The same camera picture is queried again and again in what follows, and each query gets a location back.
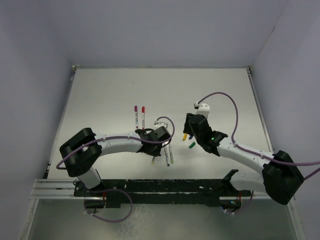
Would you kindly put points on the green whiteboard marker pen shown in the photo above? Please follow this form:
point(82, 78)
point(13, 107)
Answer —
point(171, 154)

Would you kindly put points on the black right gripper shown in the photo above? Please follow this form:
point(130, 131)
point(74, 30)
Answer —
point(187, 128)

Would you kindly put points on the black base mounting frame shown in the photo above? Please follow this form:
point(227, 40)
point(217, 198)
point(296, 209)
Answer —
point(112, 193)

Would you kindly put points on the aluminium extrusion rail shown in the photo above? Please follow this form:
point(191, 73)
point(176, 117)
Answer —
point(53, 189)

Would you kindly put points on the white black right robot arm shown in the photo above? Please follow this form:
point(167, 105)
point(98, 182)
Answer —
point(274, 173)

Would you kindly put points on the blue whiteboard marker pen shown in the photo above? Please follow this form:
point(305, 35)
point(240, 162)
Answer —
point(166, 156)

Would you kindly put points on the purple whiteboard marker pen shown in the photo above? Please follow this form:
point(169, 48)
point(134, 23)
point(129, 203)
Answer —
point(136, 117)

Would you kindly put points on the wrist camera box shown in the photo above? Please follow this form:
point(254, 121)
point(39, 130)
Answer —
point(158, 124)
point(202, 108)

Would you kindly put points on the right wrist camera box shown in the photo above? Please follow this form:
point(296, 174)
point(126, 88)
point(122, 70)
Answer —
point(202, 108)

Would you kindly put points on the red whiteboard marker pen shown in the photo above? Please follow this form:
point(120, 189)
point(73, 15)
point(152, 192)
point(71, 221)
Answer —
point(143, 117)

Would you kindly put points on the green pen cap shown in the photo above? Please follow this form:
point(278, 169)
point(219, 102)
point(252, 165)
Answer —
point(192, 145)

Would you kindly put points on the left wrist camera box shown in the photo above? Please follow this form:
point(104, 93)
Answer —
point(158, 124)

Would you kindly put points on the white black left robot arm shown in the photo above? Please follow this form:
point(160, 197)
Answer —
point(81, 151)

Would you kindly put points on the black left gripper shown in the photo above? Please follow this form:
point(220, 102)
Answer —
point(156, 153)

